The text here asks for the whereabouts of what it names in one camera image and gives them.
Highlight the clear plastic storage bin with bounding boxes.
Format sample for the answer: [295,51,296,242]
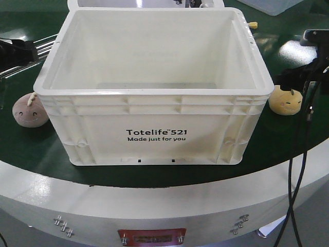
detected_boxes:
[238,0,303,16]

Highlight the red label plate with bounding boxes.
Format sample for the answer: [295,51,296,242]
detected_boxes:
[118,228,187,246]

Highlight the yellow round plush toy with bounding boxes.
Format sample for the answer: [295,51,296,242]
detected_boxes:
[268,85,303,116]

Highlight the white Totelife plastic crate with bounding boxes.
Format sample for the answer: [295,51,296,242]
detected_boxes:
[34,7,274,166]

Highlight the steel roller conveyor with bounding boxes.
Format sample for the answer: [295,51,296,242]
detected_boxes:
[1,34,57,79]

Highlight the black cable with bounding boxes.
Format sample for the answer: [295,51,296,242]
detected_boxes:
[272,79,322,247]
[287,154,303,247]

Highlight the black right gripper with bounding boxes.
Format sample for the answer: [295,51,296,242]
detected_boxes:
[276,29,328,91]

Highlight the small yellow toy piece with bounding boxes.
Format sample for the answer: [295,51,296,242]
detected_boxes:
[248,22,258,29]

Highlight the pink round plush toy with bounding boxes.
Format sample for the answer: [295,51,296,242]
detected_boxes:
[12,92,49,128]

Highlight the white outer conveyor rim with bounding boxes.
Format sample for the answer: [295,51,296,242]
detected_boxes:
[0,138,329,247]

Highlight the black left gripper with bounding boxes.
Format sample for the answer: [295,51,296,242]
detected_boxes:
[1,39,38,64]

